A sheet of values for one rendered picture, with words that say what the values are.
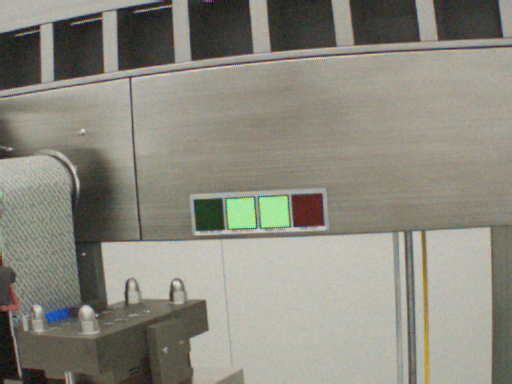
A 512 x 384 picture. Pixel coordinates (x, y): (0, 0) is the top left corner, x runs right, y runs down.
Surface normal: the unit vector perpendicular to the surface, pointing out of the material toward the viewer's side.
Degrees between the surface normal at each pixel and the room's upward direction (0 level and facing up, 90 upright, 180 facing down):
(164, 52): 90
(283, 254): 90
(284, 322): 90
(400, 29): 90
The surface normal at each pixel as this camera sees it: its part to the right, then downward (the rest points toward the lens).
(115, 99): -0.40, 0.07
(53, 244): 0.92, -0.05
